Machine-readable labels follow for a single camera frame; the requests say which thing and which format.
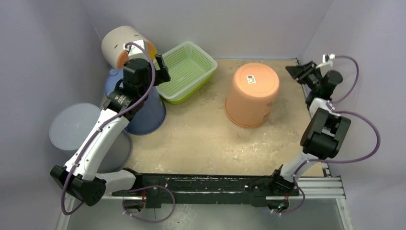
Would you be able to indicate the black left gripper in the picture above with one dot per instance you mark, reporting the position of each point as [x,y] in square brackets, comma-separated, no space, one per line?
[162,76]

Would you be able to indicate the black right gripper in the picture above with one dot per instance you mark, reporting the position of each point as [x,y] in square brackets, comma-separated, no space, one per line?
[305,72]

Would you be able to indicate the green plastic basin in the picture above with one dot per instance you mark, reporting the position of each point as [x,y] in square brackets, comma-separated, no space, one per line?
[185,97]

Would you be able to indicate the green plastic basket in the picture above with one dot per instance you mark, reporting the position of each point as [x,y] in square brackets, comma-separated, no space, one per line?
[188,65]

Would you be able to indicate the blue plastic bucket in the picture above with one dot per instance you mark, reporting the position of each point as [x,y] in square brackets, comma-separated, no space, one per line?
[150,117]

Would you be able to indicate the orange capybara bucket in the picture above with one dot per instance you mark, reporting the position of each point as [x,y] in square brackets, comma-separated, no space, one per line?
[253,92]

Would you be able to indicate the grey plastic bucket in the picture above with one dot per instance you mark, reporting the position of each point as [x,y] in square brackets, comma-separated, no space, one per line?
[71,127]

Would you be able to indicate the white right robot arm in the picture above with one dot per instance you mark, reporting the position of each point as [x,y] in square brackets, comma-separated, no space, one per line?
[326,131]

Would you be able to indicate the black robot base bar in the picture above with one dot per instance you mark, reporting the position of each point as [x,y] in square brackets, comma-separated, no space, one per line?
[163,188]

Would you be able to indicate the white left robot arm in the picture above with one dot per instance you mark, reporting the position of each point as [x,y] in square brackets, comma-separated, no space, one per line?
[79,176]

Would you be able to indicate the white cylindrical drawer cabinet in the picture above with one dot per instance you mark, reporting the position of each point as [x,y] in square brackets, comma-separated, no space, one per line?
[113,45]

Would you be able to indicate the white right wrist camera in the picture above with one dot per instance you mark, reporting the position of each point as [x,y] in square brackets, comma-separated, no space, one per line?
[327,60]

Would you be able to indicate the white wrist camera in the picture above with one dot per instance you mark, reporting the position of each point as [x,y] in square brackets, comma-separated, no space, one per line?
[134,52]
[327,60]

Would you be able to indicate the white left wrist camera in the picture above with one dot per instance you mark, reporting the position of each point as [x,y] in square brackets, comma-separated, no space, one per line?
[134,52]

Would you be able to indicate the aluminium frame rail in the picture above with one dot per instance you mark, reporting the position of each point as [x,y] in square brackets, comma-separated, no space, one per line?
[320,142]

